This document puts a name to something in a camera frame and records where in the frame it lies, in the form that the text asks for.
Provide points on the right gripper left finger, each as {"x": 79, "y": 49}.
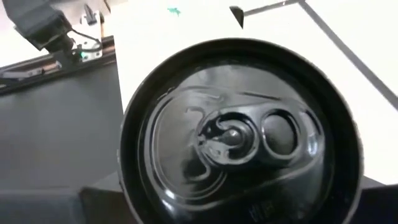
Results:
{"x": 102, "y": 208}

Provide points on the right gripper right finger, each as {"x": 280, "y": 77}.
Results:
{"x": 379, "y": 205}

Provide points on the silver can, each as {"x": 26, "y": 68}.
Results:
{"x": 236, "y": 133}

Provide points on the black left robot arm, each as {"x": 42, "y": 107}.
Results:
{"x": 37, "y": 21}

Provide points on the black aluminium table frame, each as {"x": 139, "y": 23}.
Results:
{"x": 46, "y": 73}

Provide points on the silver mounting bracket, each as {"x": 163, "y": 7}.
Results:
{"x": 93, "y": 37}

